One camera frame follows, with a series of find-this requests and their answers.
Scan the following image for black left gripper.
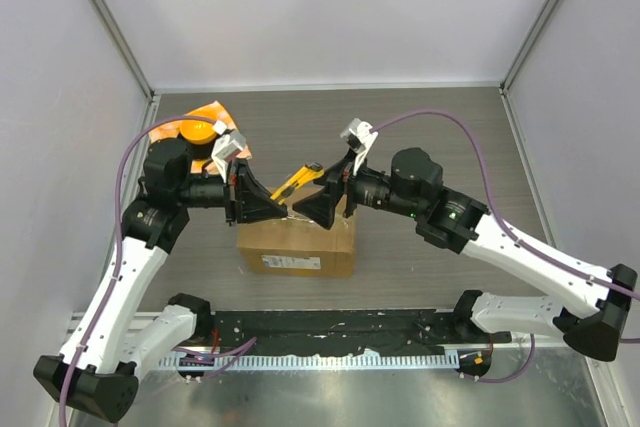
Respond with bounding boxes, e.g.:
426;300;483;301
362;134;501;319
176;156;287;226

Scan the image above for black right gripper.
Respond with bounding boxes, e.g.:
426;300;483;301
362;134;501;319
293;147;423;230

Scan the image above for yellow utility knife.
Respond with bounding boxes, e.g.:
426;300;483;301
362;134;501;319
271;162;324;204

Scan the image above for brown cardboard express box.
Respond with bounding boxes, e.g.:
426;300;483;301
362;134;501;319
236;199;356;278

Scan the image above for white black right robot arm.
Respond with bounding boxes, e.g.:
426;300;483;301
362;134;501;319
292;148;637;362

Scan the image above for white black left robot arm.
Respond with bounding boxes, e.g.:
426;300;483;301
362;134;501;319
33;138;287;423

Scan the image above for orange bowl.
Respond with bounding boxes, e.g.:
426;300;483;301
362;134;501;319
179;120;218;145

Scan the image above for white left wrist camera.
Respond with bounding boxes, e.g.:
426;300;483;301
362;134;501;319
211;120;246;182

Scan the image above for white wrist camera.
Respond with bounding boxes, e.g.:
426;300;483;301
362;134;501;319
340;118;378;176
211;120;246;182

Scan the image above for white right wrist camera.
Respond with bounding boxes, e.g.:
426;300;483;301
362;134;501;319
340;118;378;176

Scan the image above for aluminium frame rail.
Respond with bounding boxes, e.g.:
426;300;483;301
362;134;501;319
58;0;161;108

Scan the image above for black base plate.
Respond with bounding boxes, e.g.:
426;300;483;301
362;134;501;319
212;309;512;357

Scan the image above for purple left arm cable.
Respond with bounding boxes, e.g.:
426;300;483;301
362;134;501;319
58;115;258;427

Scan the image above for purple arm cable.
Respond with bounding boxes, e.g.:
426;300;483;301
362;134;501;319
58;115;258;427
369;108;640;383

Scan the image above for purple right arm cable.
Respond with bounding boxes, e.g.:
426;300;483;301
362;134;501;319
369;108;640;383

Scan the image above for slotted cable duct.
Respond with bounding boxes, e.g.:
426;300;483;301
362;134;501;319
158;349;460;371

